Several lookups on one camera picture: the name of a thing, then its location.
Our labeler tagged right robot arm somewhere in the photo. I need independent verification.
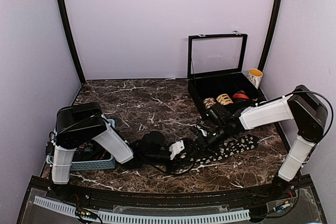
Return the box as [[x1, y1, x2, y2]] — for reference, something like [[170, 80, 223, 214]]
[[192, 85, 334, 200]]

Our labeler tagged white slotted cable duct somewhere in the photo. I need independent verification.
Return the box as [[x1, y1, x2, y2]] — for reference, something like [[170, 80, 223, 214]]
[[33, 196, 250, 223]]

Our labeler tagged black white patterned tie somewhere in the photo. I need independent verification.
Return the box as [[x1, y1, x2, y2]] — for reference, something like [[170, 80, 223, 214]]
[[188, 134, 260, 164]]

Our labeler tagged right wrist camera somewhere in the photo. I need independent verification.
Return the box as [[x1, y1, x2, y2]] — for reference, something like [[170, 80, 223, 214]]
[[205, 103, 232, 125]]

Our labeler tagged black front rail base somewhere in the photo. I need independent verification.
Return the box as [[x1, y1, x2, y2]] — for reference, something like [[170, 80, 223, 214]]
[[26, 175, 316, 209]]

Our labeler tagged red black rolled tie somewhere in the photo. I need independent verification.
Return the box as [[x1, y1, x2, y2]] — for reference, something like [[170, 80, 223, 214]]
[[232, 90, 249, 101]]

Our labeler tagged black frame post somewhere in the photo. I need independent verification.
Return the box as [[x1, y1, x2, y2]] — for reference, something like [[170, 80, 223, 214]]
[[57, 0, 86, 85], [258, 0, 281, 71]]

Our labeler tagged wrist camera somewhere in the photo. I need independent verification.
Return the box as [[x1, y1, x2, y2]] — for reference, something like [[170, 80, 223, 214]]
[[139, 131, 165, 154], [205, 103, 232, 125]]

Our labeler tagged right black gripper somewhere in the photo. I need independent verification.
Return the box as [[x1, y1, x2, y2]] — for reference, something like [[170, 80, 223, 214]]
[[188, 123, 230, 160]]

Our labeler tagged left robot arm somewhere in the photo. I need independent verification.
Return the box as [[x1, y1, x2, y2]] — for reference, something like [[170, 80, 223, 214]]
[[51, 102, 189, 201]]

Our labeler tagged brown floral rolled tie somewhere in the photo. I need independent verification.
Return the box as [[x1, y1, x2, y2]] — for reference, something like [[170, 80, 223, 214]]
[[203, 98, 217, 109]]

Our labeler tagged left black frame post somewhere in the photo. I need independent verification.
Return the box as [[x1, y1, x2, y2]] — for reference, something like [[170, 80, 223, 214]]
[[57, 0, 86, 85]]

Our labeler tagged tan striped rolled tie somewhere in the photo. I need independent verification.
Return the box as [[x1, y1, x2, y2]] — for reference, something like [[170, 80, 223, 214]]
[[216, 93, 234, 105]]

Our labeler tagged right black frame post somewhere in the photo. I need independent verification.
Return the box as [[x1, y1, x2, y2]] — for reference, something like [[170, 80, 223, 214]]
[[258, 0, 281, 71]]

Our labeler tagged white yellow mug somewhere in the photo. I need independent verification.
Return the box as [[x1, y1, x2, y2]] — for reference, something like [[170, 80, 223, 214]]
[[247, 68, 263, 89]]

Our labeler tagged light blue plastic basket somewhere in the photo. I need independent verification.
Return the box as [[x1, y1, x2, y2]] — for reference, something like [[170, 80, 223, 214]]
[[46, 117, 115, 171]]

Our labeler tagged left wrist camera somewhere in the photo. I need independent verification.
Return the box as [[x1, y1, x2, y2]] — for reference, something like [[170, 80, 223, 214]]
[[139, 131, 165, 154]]

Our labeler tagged black glass-lid tie box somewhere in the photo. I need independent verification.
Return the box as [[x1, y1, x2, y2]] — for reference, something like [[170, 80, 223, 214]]
[[187, 33, 265, 120]]

